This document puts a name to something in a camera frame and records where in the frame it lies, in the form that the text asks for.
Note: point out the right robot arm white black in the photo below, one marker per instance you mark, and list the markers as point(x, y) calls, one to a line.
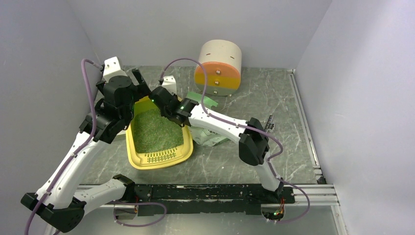
point(249, 135)

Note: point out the green cat litter bag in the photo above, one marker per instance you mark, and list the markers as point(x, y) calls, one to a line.
point(203, 136)

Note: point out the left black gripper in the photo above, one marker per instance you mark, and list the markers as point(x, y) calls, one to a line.
point(142, 89)

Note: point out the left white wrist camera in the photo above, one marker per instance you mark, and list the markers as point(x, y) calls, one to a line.
point(112, 68)

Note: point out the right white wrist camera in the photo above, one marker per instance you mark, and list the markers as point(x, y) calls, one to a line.
point(169, 83)

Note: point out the round cream drawer cabinet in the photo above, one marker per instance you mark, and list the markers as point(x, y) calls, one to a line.
point(222, 61)

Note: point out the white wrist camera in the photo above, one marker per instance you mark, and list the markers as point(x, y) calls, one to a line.
point(169, 83)
point(112, 68)

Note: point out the yellow litter box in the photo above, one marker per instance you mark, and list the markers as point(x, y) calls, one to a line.
point(161, 159)

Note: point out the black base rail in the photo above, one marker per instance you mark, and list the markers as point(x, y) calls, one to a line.
point(209, 198)

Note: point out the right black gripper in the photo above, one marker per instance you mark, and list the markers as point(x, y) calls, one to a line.
point(174, 95)

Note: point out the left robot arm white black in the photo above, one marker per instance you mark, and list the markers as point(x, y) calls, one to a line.
point(58, 202)

